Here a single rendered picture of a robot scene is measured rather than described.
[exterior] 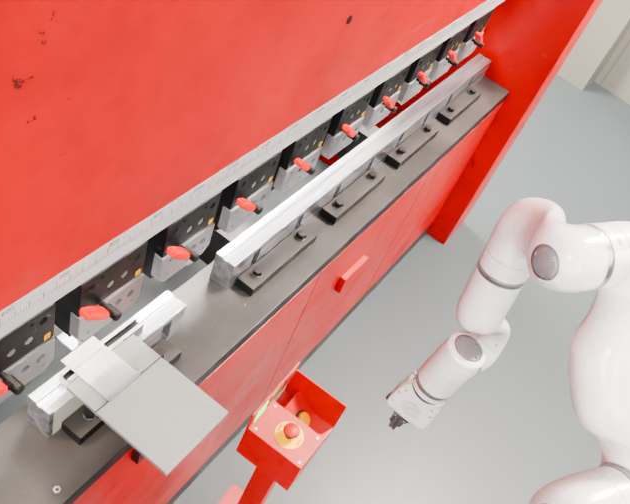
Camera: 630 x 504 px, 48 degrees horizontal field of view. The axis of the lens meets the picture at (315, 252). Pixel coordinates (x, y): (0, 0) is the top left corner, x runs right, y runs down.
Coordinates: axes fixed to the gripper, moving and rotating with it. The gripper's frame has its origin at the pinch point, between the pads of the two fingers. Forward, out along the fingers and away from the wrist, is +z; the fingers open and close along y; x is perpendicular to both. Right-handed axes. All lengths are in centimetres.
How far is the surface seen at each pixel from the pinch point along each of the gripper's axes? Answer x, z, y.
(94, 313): -46, -32, -52
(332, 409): 4.5, 19.2, -12.4
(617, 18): 415, 42, -20
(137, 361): -31, -1, -50
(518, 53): 179, -5, -40
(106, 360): -35, -1, -54
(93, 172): -45, -58, -58
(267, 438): -14.1, 18.6, -20.3
